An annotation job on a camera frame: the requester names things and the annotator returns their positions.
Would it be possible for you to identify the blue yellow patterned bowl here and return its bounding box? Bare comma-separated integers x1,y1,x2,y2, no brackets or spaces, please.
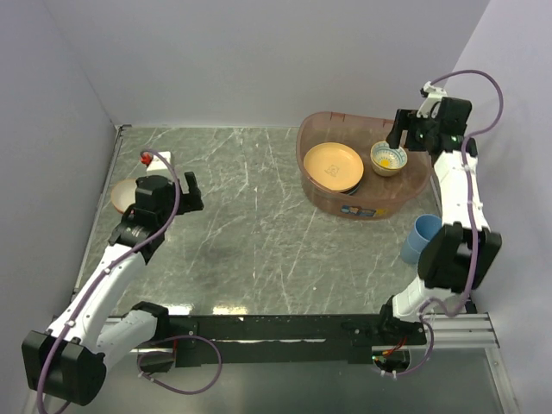
370,141,408,178

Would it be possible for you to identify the white bowl orange rim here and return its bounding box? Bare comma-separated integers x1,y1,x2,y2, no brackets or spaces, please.
110,179,136,214

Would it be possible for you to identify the yellow orange plate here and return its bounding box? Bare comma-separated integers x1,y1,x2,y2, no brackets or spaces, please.
303,142,364,192

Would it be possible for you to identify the blue plastic cup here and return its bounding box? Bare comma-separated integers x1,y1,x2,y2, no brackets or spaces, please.
399,214,442,265

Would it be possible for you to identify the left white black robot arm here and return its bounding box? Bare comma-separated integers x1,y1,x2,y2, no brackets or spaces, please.
22,172,204,406

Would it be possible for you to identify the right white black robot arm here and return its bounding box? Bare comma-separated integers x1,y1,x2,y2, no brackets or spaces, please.
377,95,502,344

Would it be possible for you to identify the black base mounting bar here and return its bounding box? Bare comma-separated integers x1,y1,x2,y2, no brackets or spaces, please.
118,301,426,370

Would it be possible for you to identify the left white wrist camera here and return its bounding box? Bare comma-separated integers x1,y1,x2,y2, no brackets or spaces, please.
141,151,173,179

